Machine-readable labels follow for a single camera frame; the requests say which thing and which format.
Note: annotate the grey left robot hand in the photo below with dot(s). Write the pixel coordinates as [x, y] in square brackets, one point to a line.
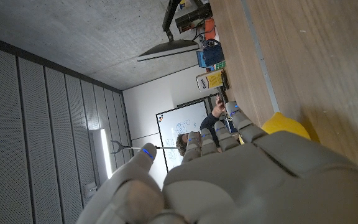
[259, 180]

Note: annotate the yellow ball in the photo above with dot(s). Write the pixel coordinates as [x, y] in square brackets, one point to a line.
[280, 124]

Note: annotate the person in dark polo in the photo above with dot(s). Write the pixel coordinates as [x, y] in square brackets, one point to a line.
[209, 124]

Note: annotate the yellow and white carton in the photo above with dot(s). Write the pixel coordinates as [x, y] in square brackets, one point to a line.
[211, 80]

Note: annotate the colourful puzzle cube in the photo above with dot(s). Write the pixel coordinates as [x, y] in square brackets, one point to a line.
[220, 65]

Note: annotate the dark blue mug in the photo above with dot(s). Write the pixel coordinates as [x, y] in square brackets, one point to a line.
[213, 54]

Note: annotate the black computer monitor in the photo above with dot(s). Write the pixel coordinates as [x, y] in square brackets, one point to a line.
[169, 49]

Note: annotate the orange round object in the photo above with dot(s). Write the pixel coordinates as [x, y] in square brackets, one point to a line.
[210, 28]

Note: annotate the black monitor stand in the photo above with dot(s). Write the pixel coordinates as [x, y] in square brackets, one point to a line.
[170, 15]

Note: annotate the whiteboard with black frame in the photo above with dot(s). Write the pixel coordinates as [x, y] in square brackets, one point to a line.
[182, 124]

